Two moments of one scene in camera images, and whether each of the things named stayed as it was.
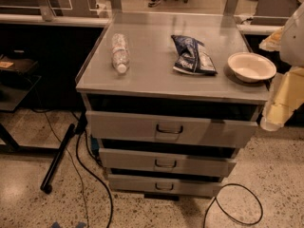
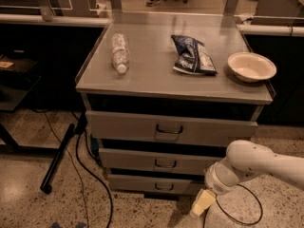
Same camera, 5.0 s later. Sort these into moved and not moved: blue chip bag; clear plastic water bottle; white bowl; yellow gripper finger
Moved: yellow gripper finger
Not moved: blue chip bag; clear plastic water bottle; white bowl
